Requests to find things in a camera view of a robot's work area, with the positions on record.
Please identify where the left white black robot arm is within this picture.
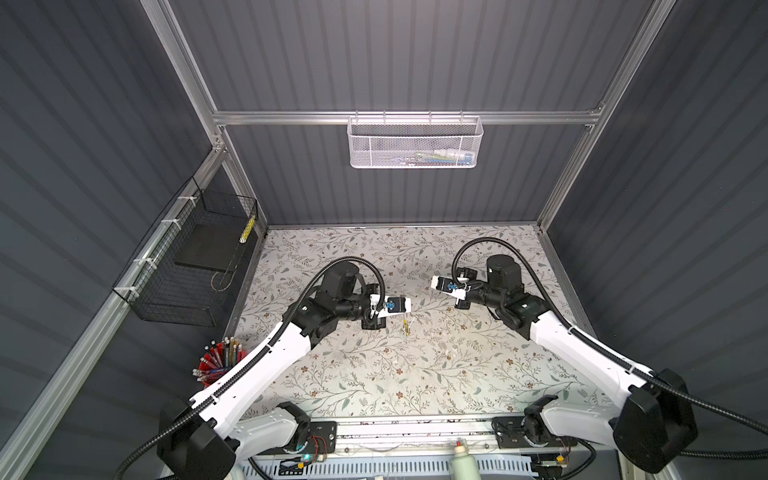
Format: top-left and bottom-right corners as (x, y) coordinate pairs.
(148, 256), (386, 479)

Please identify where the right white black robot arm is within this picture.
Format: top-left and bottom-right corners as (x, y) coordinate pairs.
(432, 254), (698, 473)

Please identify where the yellow green marker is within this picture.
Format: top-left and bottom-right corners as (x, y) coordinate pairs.
(239, 215), (256, 244)

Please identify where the white bottle with red cap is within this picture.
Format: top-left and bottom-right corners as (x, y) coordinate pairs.
(450, 440), (481, 480)

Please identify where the red cup with pens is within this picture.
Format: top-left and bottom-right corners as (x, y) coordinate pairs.
(191, 337), (247, 387)

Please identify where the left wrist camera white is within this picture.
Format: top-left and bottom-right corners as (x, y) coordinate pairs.
(378, 296), (412, 318)

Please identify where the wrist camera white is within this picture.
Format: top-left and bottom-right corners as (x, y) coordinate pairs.
(430, 276), (467, 301)
(378, 296), (412, 318)

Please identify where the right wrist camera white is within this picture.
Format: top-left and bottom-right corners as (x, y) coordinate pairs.
(430, 276), (467, 301)

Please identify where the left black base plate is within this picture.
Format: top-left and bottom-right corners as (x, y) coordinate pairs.
(262, 421), (338, 455)

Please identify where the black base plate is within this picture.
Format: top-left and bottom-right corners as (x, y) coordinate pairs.
(262, 421), (338, 455)
(491, 415), (577, 451)

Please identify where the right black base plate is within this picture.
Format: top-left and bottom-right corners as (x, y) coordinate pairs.
(491, 415), (577, 451)

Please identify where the white slotted cable duct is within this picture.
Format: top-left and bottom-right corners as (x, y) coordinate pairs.
(242, 454), (540, 479)

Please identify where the white wire basket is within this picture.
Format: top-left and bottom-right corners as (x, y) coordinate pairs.
(346, 113), (484, 170)

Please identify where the aluminium rail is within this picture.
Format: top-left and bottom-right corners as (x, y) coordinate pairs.
(179, 413), (619, 457)

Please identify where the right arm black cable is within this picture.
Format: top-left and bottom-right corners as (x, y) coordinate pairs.
(451, 236), (768, 460)

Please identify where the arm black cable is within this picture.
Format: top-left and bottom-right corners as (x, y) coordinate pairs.
(113, 255), (388, 480)
(451, 236), (768, 460)

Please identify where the black wire basket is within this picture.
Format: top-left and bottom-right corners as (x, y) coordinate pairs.
(113, 181), (259, 327)

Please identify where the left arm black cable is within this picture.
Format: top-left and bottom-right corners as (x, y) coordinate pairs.
(113, 255), (388, 480)

